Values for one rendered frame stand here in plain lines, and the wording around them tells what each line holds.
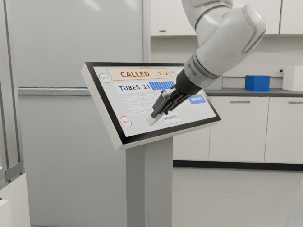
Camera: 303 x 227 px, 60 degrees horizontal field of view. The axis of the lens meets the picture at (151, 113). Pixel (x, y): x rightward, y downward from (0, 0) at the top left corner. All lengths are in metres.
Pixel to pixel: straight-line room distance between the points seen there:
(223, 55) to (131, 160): 0.60
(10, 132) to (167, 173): 0.67
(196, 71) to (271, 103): 2.50
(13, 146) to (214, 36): 0.50
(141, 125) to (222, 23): 0.40
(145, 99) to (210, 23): 0.38
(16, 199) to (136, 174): 0.52
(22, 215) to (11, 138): 0.18
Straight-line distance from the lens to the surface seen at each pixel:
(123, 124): 0.80
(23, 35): 1.93
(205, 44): 0.65
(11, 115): 0.62
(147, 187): 1.05
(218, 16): 0.65
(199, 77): 0.67
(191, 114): 1.02
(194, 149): 3.08
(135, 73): 0.98
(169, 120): 0.92
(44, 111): 1.89
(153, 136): 0.84
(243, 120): 3.08
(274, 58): 3.85
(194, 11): 0.71
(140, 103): 0.89
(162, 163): 1.07
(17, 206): 0.67
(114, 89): 0.87
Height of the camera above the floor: 1.18
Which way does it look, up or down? 10 degrees down
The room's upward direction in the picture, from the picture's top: straight up
